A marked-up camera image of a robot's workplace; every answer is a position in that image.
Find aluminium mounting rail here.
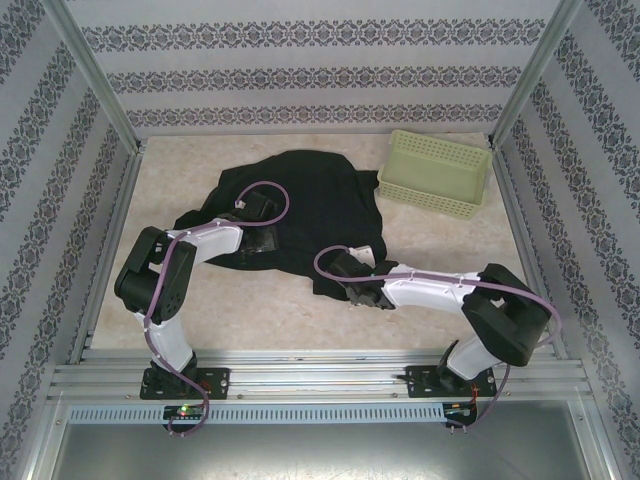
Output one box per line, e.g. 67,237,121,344
47,347,594,401

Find grey sheet metal panel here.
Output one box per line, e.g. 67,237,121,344
29,399,619,480

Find aluminium frame post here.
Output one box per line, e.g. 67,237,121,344
42,0,146,151
487,0,586,150

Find pale green plastic basket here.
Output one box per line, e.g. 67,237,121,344
375,128,492,221

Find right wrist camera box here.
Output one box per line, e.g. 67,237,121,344
348,243,377,267

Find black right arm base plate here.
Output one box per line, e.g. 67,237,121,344
405,364,497,400

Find grey slotted cable duct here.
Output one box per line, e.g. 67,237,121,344
67,403,446,424

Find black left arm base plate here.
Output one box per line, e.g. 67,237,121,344
139,367,231,401

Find aluminium side rail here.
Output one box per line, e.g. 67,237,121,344
67,142,147,365
487,142,571,361

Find black t-shirt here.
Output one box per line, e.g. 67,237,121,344
174,148,401,301

